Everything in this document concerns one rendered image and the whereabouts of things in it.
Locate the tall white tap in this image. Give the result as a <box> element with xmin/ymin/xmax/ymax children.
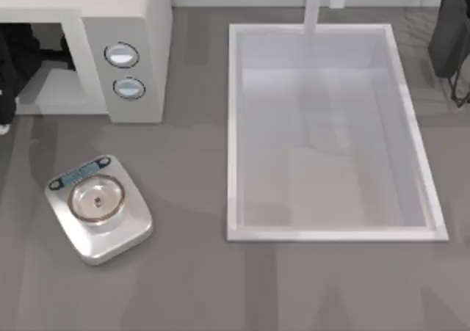
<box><xmin>303</xmin><ymin>0</ymin><xmax>325</xmax><ymax>35</ymax></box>

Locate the round microwave knob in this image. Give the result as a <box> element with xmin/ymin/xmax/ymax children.
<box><xmin>112</xmin><ymin>76</ymin><xmax>147</xmax><ymax>101</ymax></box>
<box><xmin>104</xmin><ymin>41</ymin><xmax>140</xmax><ymax>69</ymax></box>

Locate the pale microwave oven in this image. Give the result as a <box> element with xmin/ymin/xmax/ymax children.
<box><xmin>0</xmin><ymin>0</ymin><xmax>173</xmax><ymax>124</ymax></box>

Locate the white sink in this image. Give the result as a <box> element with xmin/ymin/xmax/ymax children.
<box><xmin>224</xmin><ymin>23</ymin><xmax>450</xmax><ymax>243</ymax></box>

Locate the silver kitchen scale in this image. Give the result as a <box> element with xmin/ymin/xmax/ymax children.
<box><xmin>44</xmin><ymin>154</ymin><xmax>154</xmax><ymax>267</ymax></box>

